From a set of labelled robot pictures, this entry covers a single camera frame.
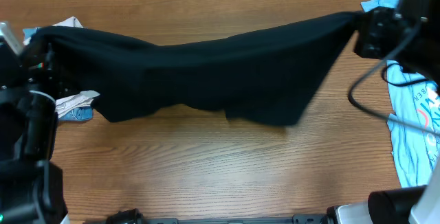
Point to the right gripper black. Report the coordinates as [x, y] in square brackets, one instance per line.
[374, 28]

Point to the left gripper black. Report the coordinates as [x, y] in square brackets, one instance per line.
[39, 61]

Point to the black shirt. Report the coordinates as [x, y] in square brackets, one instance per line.
[266, 76]

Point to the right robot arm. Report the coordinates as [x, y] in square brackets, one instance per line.
[409, 35]

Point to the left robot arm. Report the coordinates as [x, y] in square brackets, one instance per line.
[31, 185]

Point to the beige folded trousers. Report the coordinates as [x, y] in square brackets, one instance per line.
[70, 22]

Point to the blue folded jeans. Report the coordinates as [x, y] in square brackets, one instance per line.
[75, 108]

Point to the light blue t-shirt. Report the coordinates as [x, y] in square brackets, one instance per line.
[414, 152]

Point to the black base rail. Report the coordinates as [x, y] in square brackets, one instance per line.
[135, 217]

